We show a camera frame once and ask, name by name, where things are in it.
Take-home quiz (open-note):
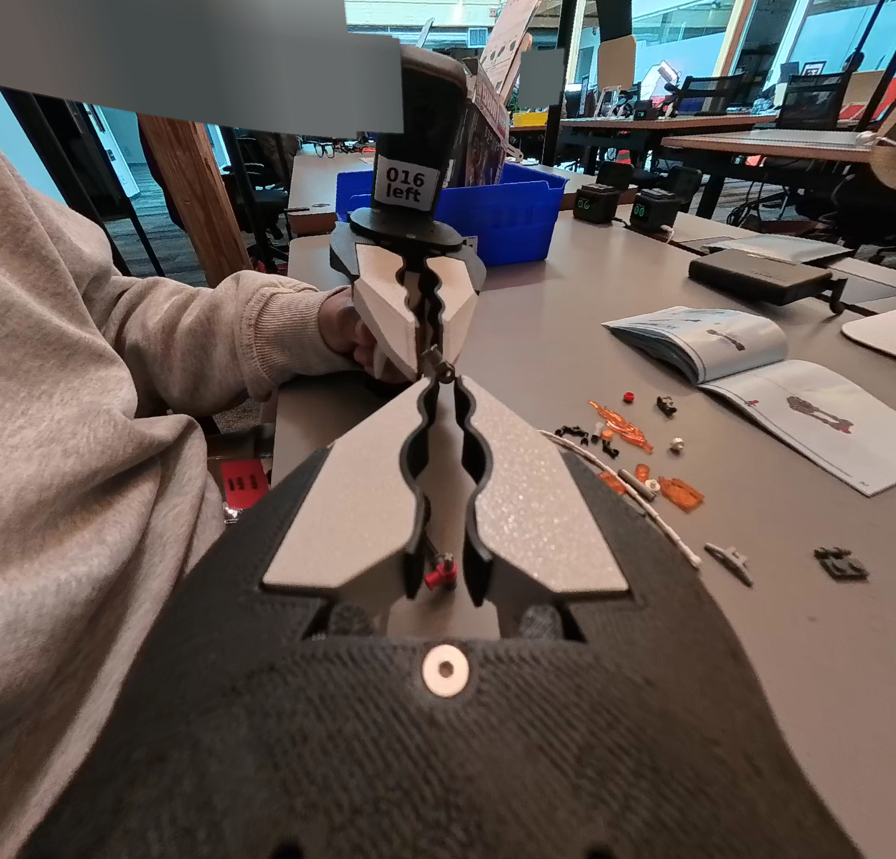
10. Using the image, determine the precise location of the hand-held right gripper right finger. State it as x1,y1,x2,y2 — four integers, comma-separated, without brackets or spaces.
454,375,631,639

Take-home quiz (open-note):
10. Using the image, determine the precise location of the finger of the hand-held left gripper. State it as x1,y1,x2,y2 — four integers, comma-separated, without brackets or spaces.
423,253,481,370
352,243,429,380

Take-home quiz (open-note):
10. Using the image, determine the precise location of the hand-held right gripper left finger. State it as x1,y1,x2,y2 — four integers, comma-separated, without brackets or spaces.
261,375,441,639

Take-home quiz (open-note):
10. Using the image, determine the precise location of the dark lego set box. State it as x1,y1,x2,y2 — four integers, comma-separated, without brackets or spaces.
448,68,512,188

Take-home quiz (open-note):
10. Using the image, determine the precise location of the large orange lego flame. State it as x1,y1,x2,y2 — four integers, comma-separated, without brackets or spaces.
587,400,654,453

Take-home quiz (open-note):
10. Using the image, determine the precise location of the orange printed lego tile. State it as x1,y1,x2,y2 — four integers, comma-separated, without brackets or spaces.
657,477,705,512

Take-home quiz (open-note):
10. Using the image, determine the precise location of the dark grey lego plate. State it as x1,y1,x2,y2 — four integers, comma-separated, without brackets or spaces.
813,545,869,582

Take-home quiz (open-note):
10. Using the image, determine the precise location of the person's left hand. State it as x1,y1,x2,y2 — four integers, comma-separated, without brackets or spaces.
318,288,414,384

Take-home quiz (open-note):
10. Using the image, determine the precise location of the blue plastic bin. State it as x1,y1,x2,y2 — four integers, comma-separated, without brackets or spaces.
335,161,569,268

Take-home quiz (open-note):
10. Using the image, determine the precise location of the red box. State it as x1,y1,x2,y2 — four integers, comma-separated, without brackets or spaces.
210,456,270,513

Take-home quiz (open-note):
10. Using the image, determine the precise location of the cardboard sheet with holes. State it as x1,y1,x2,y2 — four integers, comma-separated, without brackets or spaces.
483,0,568,97

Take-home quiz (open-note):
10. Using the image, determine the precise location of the black battery box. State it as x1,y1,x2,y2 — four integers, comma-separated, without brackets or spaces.
629,187,702,235
574,182,636,225

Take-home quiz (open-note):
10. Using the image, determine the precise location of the wooden office desk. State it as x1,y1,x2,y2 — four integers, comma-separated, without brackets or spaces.
661,127,896,167
510,112,779,135

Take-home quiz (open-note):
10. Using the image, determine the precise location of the open instruction booklet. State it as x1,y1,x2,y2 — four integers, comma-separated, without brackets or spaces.
602,306,896,498

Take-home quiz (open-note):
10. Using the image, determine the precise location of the person's grey sweatshirt torso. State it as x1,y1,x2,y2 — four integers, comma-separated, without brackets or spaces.
0,152,281,859

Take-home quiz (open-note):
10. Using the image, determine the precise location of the black mesh office chair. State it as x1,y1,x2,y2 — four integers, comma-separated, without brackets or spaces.
675,71,746,117
777,71,851,131

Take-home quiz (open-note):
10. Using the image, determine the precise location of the black flat box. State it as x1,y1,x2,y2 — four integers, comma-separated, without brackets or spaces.
688,248,835,308

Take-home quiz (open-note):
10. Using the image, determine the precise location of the silver flat pouch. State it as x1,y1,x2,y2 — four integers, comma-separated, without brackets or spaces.
703,235,855,266

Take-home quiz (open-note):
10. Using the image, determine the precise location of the white flexible lego hose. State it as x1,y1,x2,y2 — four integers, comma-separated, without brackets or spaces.
539,430,702,569

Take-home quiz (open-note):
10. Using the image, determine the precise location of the light grey lego bracket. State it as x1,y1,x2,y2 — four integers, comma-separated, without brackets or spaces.
704,542,754,587

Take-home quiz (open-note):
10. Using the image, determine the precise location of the wooden post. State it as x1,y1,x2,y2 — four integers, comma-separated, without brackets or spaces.
136,113,254,287

